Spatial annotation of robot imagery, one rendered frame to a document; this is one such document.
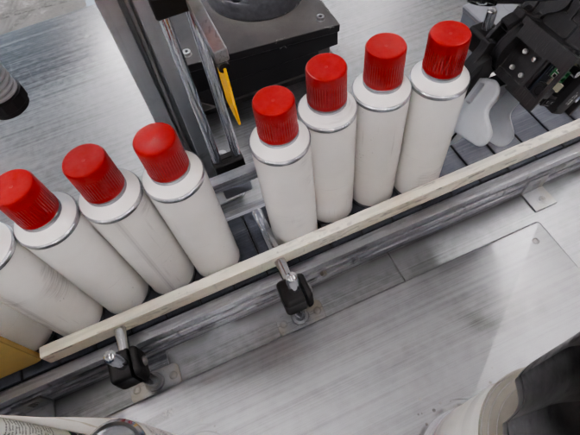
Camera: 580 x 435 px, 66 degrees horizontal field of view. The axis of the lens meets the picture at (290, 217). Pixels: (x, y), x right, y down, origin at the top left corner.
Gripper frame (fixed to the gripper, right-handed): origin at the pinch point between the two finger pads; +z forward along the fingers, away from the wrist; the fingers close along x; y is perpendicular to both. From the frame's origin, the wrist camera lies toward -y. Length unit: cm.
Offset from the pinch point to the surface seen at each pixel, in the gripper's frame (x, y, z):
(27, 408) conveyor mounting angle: -41, 6, 34
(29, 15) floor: -22, -223, 120
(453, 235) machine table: 4.1, 7.4, 9.7
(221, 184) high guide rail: -22.9, -2.8, 10.1
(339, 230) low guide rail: -12.4, 5.0, 9.5
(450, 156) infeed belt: 4.4, 0.0, 3.7
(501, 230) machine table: 8.7, 9.3, 7.0
